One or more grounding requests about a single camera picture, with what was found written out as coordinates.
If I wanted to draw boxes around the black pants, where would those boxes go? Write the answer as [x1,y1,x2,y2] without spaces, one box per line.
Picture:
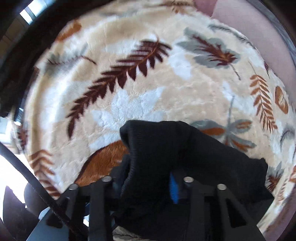
[112,120,273,240]

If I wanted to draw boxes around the leaf pattern fleece blanket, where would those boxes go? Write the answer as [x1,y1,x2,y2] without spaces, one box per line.
[21,1,295,240]

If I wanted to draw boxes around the pink sofa backrest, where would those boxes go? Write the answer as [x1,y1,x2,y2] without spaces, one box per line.
[193,0,296,93]

